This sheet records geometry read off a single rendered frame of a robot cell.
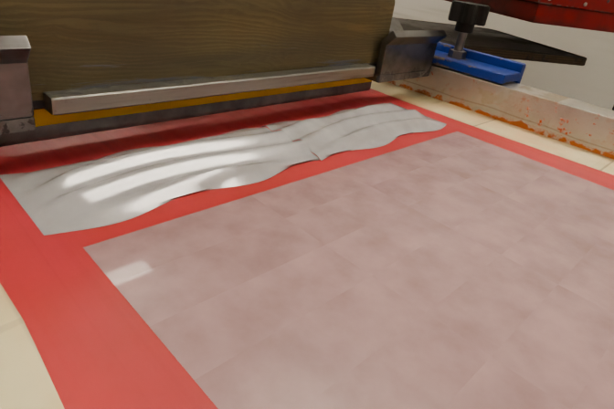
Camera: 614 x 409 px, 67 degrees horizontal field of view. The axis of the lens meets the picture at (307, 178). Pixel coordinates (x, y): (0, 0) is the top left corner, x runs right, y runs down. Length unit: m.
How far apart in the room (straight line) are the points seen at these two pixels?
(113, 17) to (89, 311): 0.18
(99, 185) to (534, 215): 0.26
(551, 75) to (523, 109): 1.83
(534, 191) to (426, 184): 0.08
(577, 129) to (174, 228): 0.39
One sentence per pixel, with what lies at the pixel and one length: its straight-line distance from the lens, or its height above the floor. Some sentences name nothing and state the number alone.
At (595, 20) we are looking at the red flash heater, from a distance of 1.27.
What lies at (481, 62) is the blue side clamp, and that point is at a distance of 0.58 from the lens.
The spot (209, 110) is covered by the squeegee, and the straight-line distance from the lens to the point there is 0.38.
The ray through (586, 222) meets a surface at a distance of 0.35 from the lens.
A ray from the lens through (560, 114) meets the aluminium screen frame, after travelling 0.51.
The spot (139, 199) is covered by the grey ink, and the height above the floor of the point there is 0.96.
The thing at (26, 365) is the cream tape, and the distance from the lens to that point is 0.18.
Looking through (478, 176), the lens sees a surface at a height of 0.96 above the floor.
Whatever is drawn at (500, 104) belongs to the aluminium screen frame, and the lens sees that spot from 0.53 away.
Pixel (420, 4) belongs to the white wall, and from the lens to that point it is 2.64.
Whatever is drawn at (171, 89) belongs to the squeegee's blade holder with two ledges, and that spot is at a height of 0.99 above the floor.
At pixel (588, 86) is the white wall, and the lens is 2.31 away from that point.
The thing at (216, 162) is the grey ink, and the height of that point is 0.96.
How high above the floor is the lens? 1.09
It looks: 26 degrees down
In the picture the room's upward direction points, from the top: 9 degrees clockwise
